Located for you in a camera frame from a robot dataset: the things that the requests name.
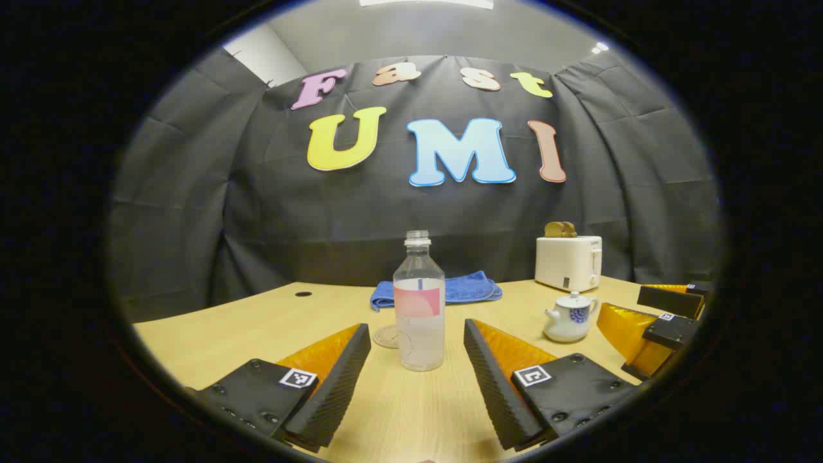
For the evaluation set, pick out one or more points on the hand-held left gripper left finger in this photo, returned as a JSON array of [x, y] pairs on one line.
[[341, 379]]

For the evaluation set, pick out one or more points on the brown toast slice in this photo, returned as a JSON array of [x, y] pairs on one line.
[[571, 230], [553, 229]]

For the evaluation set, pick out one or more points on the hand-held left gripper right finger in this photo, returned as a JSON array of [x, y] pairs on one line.
[[492, 379]]

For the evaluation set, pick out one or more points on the white blue-patterned teacup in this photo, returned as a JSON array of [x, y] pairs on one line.
[[569, 325]]

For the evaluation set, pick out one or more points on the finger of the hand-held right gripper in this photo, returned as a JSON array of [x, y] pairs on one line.
[[669, 301], [669, 331]]

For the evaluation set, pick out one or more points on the clear plastic water bottle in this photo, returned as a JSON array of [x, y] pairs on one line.
[[419, 321]]

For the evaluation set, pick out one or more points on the round woven coaster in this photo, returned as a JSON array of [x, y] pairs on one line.
[[386, 337]]

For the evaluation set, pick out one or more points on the black backdrop cloth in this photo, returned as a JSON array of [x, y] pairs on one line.
[[321, 212]]

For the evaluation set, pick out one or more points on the white toaster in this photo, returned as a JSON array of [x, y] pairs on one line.
[[566, 263]]

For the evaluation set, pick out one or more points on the ceiling light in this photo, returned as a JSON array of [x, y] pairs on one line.
[[424, 3]]

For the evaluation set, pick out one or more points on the blue folded towel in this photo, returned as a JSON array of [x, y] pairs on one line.
[[469, 289]]

